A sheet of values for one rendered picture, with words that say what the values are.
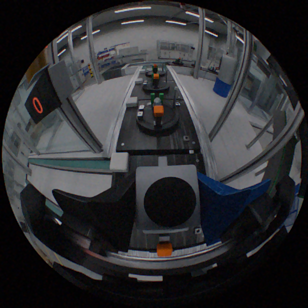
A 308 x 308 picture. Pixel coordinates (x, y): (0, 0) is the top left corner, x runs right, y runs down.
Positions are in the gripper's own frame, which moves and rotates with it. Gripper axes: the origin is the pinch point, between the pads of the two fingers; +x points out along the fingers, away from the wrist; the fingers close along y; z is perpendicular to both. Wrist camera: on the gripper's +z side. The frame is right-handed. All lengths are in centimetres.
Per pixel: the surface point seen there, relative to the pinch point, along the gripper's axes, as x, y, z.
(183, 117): 29.9, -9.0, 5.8
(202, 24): 42, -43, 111
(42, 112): 2.8, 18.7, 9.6
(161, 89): 41.3, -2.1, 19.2
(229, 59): 46, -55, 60
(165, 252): -1.8, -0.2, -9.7
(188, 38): 700, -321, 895
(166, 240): 0.1, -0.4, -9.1
